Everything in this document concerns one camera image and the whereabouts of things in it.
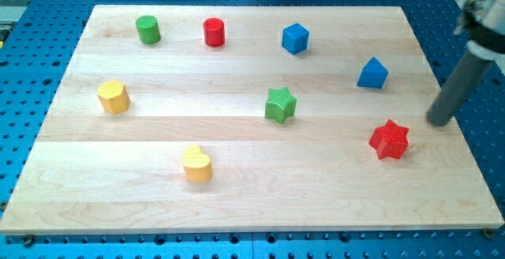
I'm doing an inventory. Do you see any red star block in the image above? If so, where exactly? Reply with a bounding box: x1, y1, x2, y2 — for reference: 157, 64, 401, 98
368, 119, 410, 160

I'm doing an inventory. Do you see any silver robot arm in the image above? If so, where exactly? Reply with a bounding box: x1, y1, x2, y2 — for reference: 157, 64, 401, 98
454, 0, 504, 60

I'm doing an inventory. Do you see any green star block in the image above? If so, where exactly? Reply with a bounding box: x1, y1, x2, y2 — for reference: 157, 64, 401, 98
264, 87, 297, 124

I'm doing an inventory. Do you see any yellow heart block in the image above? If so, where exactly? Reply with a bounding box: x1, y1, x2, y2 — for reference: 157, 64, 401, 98
182, 145, 213, 182

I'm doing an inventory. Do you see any light wooden board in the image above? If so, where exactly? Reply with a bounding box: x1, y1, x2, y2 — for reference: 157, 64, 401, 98
1, 5, 503, 235

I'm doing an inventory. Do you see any blue cube block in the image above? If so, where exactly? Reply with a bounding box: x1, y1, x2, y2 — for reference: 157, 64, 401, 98
282, 23, 309, 55

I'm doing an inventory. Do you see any red cylinder block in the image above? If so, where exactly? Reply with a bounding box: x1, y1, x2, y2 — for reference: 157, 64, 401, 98
203, 17, 226, 47

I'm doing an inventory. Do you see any blue triangular prism block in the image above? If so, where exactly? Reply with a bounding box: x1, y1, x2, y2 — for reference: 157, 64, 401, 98
357, 57, 389, 88

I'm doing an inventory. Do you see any green cylinder block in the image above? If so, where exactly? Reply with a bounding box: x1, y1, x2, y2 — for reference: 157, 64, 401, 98
136, 15, 161, 44

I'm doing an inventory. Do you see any yellow hexagon block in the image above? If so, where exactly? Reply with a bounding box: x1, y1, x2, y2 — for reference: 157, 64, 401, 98
97, 80, 130, 114

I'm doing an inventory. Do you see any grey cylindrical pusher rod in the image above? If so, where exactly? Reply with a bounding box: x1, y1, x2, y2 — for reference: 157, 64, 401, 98
426, 51, 493, 127

